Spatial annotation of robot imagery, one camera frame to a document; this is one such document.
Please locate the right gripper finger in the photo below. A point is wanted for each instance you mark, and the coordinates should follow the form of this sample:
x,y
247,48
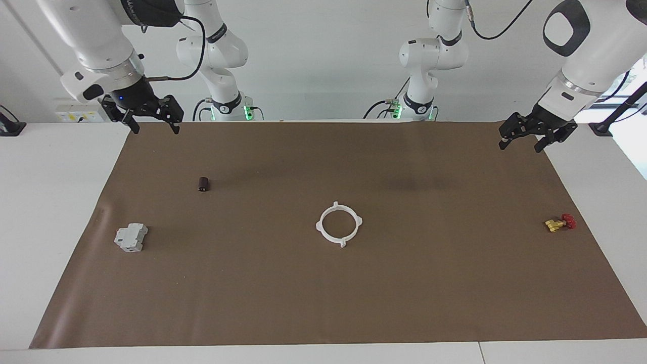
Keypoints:
x,y
115,110
171,107

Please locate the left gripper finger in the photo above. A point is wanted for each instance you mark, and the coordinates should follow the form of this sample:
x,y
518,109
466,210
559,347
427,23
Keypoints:
x,y
515,124
556,134

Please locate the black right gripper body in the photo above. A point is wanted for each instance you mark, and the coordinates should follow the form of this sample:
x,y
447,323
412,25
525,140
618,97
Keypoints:
x,y
134,95

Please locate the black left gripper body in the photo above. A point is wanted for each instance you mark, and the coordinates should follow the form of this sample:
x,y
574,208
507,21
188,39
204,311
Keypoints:
x,y
548,119

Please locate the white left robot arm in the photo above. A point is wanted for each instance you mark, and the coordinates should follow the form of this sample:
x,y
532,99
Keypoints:
x,y
591,60

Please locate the black stand arm with base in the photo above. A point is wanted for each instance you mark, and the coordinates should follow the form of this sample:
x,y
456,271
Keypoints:
x,y
624,105

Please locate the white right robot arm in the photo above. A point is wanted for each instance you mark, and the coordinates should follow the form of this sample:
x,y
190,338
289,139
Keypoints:
x,y
96,40

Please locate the bright window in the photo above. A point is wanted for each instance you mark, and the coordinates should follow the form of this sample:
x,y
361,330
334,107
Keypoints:
x,y
634,151

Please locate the small dark cylinder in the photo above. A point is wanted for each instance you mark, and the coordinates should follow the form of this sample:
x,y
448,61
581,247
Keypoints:
x,y
203,184

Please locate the black table clamp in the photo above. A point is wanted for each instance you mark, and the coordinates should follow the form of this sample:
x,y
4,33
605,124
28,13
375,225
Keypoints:
x,y
11,127

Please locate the grey circuit breaker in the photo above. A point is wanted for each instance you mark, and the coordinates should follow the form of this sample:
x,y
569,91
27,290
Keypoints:
x,y
130,237

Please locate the brown paper table mat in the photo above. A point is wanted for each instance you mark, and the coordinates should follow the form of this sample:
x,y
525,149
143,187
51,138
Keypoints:
x,y
323,293

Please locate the white wall socket strip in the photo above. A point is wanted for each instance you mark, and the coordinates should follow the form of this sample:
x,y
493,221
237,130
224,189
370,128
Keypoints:
x,y
71,114

